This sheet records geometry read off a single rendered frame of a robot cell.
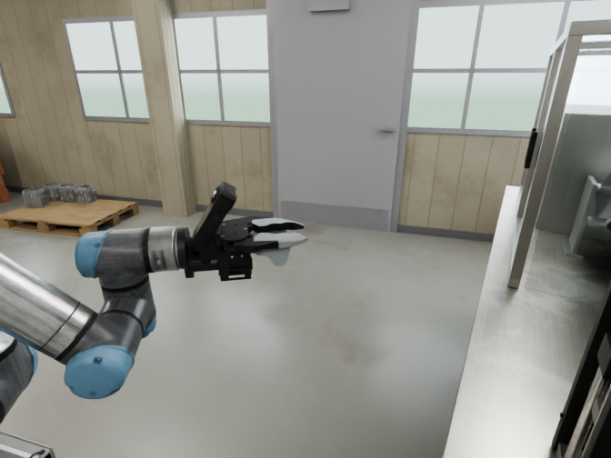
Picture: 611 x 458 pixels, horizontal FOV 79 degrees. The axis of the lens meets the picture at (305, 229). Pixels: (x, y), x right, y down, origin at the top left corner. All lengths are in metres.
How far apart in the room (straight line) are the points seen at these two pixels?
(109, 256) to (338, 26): 3.26
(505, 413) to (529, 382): 0.12
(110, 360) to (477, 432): 0.62
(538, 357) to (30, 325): 0.96
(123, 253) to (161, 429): 1.46
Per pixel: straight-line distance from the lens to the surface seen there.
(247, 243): 0.60
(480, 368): 0.94
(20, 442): 1.15
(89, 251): 0.66
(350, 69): 3.64
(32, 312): 0.58
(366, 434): 1.92
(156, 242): 0.63
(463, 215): 3.89
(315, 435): 1.89
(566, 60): 1.14
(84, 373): 0.58
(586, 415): 0.73
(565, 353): 1.07
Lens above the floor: 1.49
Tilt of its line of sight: 22 degrees down
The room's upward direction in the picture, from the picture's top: straight up
